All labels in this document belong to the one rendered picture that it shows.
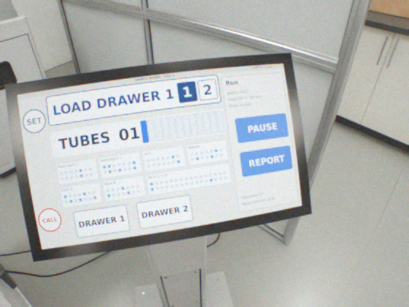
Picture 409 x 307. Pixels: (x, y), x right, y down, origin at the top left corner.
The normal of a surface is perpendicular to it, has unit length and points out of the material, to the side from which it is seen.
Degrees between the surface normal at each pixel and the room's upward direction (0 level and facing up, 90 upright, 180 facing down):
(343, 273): 1
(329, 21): 90
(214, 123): 50
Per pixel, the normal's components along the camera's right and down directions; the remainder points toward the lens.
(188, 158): 0.14, 0.03
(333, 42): -0.67, 0.51
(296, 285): -0.01, -0.74
